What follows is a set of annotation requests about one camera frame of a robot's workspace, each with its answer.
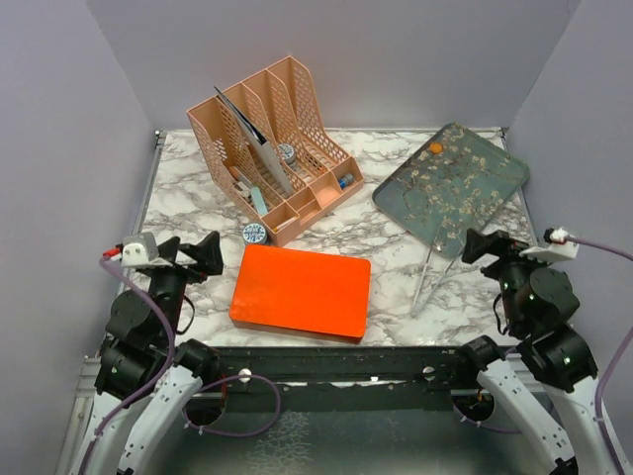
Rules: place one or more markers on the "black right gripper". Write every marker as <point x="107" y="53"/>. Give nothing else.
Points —
<point x="499" y="241"/>

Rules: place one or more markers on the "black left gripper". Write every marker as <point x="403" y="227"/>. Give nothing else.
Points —
<point x="207" y="252"/>

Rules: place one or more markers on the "steel serving tongs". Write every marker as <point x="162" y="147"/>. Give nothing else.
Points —
<point x="433" y="269"/>

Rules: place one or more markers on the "orange tin lid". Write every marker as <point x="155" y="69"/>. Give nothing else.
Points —
<point x="302" y="291"/>

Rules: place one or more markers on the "orange cookie tin box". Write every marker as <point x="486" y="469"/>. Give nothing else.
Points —
<point x="301" y="334"/>

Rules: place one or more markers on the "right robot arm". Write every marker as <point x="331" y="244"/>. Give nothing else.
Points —
<point x="577" y="437"/>

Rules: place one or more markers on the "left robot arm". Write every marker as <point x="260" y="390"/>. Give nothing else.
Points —
<point x="145" y="377"/>

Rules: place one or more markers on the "floral teal serving tray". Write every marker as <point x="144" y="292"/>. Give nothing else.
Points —
<point x="462" y="187"/>

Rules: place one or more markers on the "blue splash lidded jar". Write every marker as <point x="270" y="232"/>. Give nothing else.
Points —
<point x="255" y="233"/>

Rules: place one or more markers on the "light blue eraser case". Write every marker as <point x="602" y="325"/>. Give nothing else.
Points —
<point x="258" y="201"/>

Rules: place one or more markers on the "peach plastic desk organizer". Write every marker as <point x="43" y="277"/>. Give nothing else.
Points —
<point x="281" y="102"/>

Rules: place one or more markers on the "grey folder booklet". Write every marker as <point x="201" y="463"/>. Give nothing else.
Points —
<point x="261" y="145"/>

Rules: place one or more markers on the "blue white lidded jar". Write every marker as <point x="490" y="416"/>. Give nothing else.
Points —
<point x="288" y="154"/>

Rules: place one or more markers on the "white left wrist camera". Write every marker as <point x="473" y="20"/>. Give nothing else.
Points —
<point x="135" y="251"/>

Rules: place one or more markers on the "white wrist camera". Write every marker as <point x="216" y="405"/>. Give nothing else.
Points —
<point x="558" y="247"/>
<point x="135" y="251"/>

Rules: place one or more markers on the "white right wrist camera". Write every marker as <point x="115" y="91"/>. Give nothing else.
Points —
<point x="558" y="247"/>

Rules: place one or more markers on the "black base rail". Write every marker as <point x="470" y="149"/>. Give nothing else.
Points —
<point x="310" y="379"/>

